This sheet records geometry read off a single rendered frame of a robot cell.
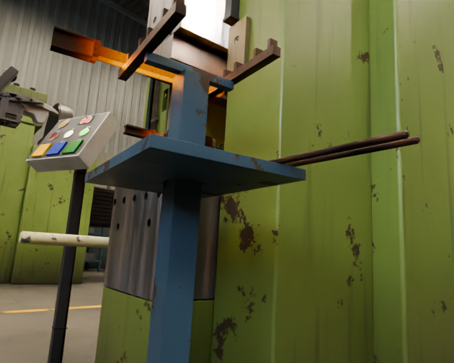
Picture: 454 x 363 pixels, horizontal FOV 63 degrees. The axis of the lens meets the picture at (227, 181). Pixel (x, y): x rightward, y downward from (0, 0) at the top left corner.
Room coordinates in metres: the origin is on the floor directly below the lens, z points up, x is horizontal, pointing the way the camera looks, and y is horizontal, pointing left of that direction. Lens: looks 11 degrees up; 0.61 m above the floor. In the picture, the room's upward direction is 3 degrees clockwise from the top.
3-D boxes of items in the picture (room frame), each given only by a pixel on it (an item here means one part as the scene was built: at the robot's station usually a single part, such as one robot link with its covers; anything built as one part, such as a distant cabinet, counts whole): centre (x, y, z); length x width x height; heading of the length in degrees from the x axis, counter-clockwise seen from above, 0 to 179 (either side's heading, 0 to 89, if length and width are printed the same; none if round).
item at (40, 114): (1.02, 0.55, 0.97); 0.09 x 0.03 x 0.06; 127
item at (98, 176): (0.74, 0.09, 0.76); 0.40 x 0.30 x 0.02; 33
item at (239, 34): (1.10, -0.01, 1.27); 0.09 x 0.02 x 0.17; 37
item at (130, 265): (1.36, 0.07, 0.69); 0.56 x 0.38 x 0.45; 127
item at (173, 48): (1.40, 0.11, 1.32); 0.42 x 0.20 x 0.10; 127
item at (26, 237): (1.49, 0.56, 0.62); 0.44 x 0.05 x 0.05; 127
